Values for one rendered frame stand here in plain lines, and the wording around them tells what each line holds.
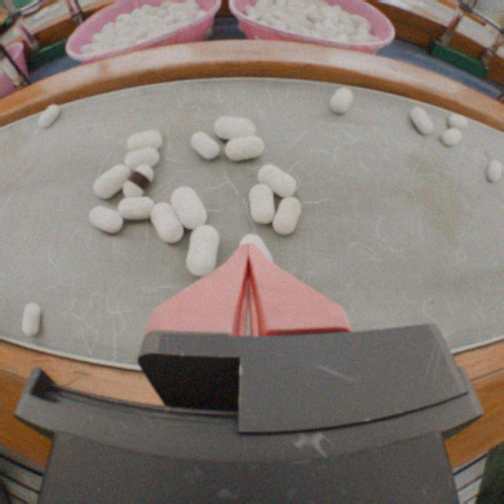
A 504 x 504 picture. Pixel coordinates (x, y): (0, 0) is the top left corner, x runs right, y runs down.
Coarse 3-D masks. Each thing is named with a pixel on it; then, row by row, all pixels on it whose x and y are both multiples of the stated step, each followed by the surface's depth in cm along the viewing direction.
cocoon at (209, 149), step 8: (192, 136) 21; (200, 136) 21; (208, 136) 22; (192, 144) 22; (200, 144) 21; (208, 144) 21; (216, 144) 21; (200, 152) 21; (208, 152) 21; (216, 152) 21
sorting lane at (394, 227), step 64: (0, 128) 25; (64, 128) 24; (128, 128) 24; (192, 128) 23; (256, 128) 23; (320, 128) 24; (384, 128) 24; (448, 128) 24; (0, 192) 22; (64, 192) 22; (320, 192) 22; (384, 192) 22; (448, 192) 22; (0, 256) 20; (64, 256) 20; (128, 256) 20; (320, 256) 20; (384, 256) 20; (448, 256) 20; (0, 320) 18; (64, 320) 19; (128, 320) 19; (384, 320) 19; (448, 320) 19
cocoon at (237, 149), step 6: (240, 138) 21; (246, 138) 21; (252, 138) 21; (258, 138) 21; (228, 144) 21; (234, 144) 21; (240, 144) 21; (246, 144) 21; (252, 144) 21; (258, 144) 21; (228, 150) 21; (234, 150) 21; (240, 150) 21; (246, 150) 21; (252, 150) 21; (258, 150) 21; (228, 156) 21; (234, 156) 21; (240, 156) 21; (246, 156) 21; (252, 156) 22
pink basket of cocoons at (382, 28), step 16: (240, 0) 30; (336, 0) 32; (352, 0) 30; (240, 16) 26; (368, 16) 30; (384, 16) 28; (256, 32) 27; (272, 32) 25; (288, 32) 24; (368, 32) 32; (384, 32) 28; (352, 48) 25; (368, 48) 25
